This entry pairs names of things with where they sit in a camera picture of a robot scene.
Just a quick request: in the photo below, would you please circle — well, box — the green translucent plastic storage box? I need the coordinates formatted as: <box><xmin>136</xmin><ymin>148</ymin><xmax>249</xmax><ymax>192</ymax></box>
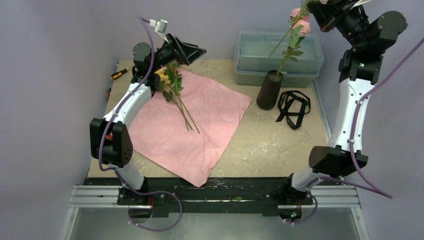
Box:
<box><xmin>234</xmin><ymin>31</ymin><xmax>324</xmax><ymax>88</ymax></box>

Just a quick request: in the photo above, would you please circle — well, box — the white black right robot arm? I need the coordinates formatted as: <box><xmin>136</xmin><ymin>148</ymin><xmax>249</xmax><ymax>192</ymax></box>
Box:
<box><xmin>279</xmin><ymin>0</ymin><xmax>408</xmax><ymax>204</ymax></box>

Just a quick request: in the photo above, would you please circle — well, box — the aluminium rail frame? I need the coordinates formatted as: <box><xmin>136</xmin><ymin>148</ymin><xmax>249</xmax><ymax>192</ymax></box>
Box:
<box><xmin>59</xmin><ymin>61</ymin><xmax>370</xmax><ymax>240</ymax></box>

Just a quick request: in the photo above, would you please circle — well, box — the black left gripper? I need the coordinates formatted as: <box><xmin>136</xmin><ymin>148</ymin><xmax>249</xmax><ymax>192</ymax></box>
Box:
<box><xmin>150</xmin><ymin>33</ymin><xmax>206</xmax><ymax>73</ymax></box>

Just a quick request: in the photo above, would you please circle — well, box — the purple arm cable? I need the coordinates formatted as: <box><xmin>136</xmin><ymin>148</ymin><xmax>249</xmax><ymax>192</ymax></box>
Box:
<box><xmin>97</xmin><ymin>15</ymin><xmax>184</xmax><ymax>233</ymax></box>
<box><xmin>283</xmin><ymin>34</ymin><xmax>424</xmax><ymax>226</ymax></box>

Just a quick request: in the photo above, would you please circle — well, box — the pink wrapping paper sheet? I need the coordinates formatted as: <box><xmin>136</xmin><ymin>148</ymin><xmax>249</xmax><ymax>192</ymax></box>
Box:
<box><xmin>129</xmin><ymin>68</ymin><xmax>252</xmax><ymax>187</ymax></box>

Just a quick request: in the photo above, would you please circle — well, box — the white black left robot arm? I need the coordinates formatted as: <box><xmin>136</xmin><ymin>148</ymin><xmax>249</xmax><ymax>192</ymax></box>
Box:
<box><xmin>89</xmin><ymin>33</ymin><xmax>207</xmax><ymax>205</ymax></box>

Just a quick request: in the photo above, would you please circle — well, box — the black ribbon with gold lettering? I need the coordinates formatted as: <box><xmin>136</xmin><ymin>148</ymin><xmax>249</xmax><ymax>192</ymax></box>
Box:
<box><xmin>275</xmin><ymin>90</ymin><xmax>312</xmax><ymax>131</ymax></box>

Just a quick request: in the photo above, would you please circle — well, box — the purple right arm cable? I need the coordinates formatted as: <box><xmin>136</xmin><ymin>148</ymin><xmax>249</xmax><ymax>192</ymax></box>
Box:
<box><xmin>283</xmin><ymin>34</ymin><xmax>424</xmax><ymax>226</ymax></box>

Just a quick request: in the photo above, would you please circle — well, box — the pink rose stem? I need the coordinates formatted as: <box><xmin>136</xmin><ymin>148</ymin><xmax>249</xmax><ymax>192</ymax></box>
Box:
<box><xmin>277</xmin><ymin>16</ymin><xmax>312</xmax><ymax>73</ymax></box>
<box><xmin>267</xmin><ymin>0</ymin><xmax>312</xmax><ymax>67</ymax></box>

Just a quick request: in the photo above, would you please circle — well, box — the yellow black handled screwdriver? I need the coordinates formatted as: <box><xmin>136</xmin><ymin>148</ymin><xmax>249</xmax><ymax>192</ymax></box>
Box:
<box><xmin>110</xmin><ymin>66</ymin><xmax>134</xmax><ymax>80</ymax></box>

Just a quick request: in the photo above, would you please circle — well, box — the dark cylindrical vase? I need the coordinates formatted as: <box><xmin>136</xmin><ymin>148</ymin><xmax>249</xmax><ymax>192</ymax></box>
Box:
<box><xmin>256</xmin><ymin>70</ymin><xmax>283</xmax><ymax>110</ymax></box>

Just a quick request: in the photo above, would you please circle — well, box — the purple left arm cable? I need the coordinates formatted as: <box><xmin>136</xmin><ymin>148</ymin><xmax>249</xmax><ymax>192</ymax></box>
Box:
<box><xmin>97</xmin><ymin>15</ymin><xmax>184</xmax><ymax>233</ymax></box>

